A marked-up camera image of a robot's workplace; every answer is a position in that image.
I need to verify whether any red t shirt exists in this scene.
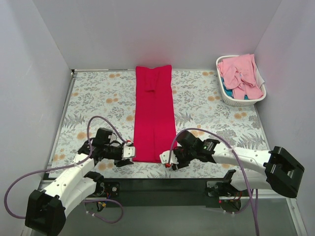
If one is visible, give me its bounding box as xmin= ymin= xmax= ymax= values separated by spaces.
xmin=133 ymin=65 xmax=176 ymax=163

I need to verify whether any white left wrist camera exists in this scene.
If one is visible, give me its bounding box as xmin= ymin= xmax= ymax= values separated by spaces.
xmin=122 ymin=145 xmax=136 ymax=159

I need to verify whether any pink t shirt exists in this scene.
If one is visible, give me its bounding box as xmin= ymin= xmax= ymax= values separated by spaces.
xmin=217 ymin=54 xmax=264 ymax=100

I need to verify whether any blue garment in basket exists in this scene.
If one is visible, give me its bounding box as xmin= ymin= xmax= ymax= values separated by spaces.
xmin=221 ymin=77 xmax=233 ymax=98

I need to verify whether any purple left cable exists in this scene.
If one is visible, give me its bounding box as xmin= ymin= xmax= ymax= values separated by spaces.
xmin=4 ymin=115 xmax=131 ymax=224

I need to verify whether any floral table mat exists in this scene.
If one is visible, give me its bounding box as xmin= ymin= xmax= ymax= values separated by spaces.
xmin=49 ymin=70 xmax=268 ymax=178

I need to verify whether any white laundry basket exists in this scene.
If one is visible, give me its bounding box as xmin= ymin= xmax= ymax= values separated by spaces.
xmin=216 ymin=54 xmax=266 ymax=106

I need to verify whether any aluminium frame rail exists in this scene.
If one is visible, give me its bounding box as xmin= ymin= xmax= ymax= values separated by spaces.
xmin=34 ymin=179 xmax=296 ymax=200

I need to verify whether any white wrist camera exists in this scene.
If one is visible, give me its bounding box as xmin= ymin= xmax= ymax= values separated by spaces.
xmin=122 ymin=145 xmax=136 ymax=159
xmin=159 ymin=150 xmax=179 ymax=168

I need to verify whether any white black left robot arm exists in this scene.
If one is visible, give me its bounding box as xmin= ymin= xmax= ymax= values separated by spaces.
xmin=25 ymin=128 xmax=135 ymax=236

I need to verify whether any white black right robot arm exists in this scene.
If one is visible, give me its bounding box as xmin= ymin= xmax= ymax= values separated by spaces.
xmin=161 ymin=130 xmax=305 ymax=198

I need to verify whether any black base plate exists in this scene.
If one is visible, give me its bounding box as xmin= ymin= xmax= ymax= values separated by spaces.
xmin=76 ymin=178 xmax=252 ymax=208

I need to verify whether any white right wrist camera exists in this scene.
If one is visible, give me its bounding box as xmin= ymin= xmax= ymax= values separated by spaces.
xmin=159 ymin=150 xmax=179 ymax=168

